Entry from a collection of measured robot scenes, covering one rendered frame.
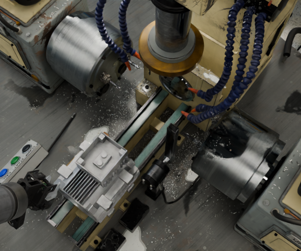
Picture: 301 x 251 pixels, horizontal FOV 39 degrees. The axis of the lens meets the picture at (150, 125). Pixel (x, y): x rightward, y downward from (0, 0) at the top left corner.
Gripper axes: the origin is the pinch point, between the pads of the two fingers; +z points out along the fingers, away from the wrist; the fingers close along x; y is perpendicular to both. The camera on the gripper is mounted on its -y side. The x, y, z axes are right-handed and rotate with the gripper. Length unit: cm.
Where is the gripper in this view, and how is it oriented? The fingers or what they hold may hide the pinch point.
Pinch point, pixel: (52, 192)
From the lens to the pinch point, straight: 130.3
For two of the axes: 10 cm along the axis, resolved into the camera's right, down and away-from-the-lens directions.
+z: 3.0, -0.2, 9.5
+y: 5.3, -8.3, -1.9
